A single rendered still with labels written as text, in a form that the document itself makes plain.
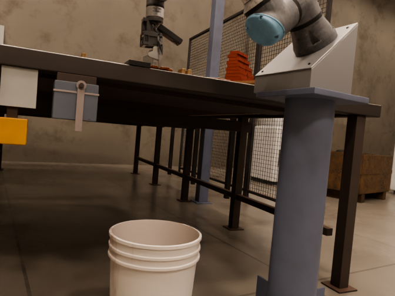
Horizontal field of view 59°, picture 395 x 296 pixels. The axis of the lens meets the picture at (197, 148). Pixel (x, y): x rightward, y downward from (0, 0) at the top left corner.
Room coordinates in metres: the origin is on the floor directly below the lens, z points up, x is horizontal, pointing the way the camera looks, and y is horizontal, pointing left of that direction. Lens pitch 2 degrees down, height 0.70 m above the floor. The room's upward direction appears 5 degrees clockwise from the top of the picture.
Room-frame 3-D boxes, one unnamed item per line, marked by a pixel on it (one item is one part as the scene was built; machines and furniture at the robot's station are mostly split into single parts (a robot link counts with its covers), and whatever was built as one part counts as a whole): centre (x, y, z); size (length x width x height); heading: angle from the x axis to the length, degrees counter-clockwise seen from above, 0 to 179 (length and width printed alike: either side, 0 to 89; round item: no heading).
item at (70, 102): (1.16, 0.42, 0.77); 0.14 x 0.11 x 0.18; 115
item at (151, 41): (1.47, 0.23, 1.10); 0.09 x 0.08 x 0.12; 111
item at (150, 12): (1.47, 0.22, 1.18); 0.08 x 0.08 x 0.05
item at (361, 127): (1.71, -0.76, 0.43); 0.12 x 0.12 x 0.85; 25
